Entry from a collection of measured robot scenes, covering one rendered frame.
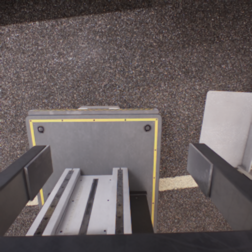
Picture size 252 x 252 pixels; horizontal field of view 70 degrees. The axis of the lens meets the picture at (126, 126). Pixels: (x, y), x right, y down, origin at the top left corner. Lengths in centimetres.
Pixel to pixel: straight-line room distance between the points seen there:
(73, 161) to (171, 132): 70
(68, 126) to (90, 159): 21
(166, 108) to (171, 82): 18
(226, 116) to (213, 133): 15
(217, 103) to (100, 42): 87
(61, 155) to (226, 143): 113
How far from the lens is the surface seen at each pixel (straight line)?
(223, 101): 141
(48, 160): 17
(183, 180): 152
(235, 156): 159
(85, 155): 101
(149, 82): 124
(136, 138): 96
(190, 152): 17
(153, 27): 127
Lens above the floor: 122
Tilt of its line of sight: 75 degrees down
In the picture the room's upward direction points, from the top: 175 degrees clockwise
